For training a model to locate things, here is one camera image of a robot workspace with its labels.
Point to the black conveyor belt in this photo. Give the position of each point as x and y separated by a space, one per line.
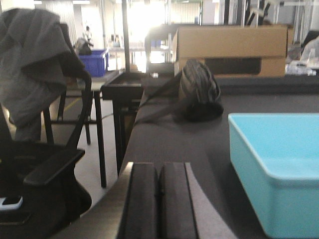
221 208

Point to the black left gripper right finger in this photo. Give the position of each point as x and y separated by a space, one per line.
176 209

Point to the blue crate in background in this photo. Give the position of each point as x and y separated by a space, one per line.
96 63

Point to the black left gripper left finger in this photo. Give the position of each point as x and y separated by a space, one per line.
140 217

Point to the light blue plastic bin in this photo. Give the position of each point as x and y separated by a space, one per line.
276 158

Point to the dark helmet with straps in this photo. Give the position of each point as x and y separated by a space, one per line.
199 95

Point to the black side table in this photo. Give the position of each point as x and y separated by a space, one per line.
125 91

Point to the black office chair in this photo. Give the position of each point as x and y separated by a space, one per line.
43 173

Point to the cardboard box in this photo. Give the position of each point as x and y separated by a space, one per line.
234 51

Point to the beige jacket on chair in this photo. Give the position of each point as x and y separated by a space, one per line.
36 56

